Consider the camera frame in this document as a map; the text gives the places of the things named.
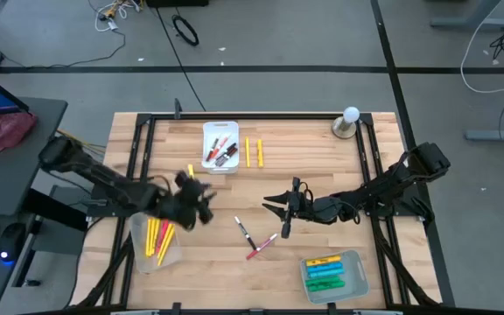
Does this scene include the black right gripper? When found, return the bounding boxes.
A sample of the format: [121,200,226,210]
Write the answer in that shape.
[262,177,330,240]

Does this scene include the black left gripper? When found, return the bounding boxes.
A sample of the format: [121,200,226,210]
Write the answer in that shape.
[163,170,217,232]

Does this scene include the slim pink highlighter pen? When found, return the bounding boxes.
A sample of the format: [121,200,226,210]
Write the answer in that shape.
[154,220,171,256]

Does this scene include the pink Expo marker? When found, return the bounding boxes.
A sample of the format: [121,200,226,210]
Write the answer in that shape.
[245,233,279,261]

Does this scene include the dark brown Expo marker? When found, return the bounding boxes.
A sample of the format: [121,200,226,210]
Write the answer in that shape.
[234,215,258,251]

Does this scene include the black Expo marker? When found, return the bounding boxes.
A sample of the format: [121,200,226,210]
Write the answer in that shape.
[214,150,235,168]

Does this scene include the thick blue highlighter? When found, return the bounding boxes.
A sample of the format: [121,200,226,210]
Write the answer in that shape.
[306,262,344,274]
[308,268,347,280]

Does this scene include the clear plastic bin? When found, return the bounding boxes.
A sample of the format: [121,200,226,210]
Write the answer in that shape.
[129,211,183,276]

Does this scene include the white plastic bin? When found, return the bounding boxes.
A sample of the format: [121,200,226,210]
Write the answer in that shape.
[201,121,241,175]

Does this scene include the thick green highlighter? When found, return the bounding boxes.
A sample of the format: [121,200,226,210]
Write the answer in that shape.
[307,280,347,293]
[304,276,343,288]

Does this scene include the grey plastic bin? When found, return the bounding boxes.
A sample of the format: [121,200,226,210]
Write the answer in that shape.
[298,248,371,305]

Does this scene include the black computer mouse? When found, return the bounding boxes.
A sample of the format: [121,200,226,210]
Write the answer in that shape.
[0,221,26,263]

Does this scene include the white bulb on metal base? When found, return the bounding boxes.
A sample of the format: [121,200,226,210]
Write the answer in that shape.
[331,106,361,140]

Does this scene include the dark grey side desk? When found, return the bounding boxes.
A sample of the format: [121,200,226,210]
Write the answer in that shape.
[0,96,68,219]

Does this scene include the black box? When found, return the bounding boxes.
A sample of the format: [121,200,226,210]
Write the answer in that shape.
[145,0,210,8]

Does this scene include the blue-grey desk foot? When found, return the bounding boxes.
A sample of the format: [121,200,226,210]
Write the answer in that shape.
[465,117,504,144]

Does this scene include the grey desk leg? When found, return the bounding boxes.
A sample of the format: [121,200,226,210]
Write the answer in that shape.
[430,0,504,32]

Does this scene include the black braided cable harness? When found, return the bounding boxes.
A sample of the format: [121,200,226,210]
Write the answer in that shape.
[372,216,441,307]
[74,218,142,307]

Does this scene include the long black floor cable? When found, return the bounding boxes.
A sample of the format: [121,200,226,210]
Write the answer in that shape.
[155,7,207,113]

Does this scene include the yellow cables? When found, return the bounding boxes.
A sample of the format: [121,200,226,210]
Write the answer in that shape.
[56,129,107,157]

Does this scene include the coiled black cable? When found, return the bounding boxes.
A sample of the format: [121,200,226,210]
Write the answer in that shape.
[171,13,200,47]

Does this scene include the white and yellow cable bundle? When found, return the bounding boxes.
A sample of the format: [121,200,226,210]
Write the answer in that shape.
[87,0,142,32]

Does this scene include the white floor cable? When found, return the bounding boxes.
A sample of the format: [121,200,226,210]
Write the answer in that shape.
[459,0,504,95]

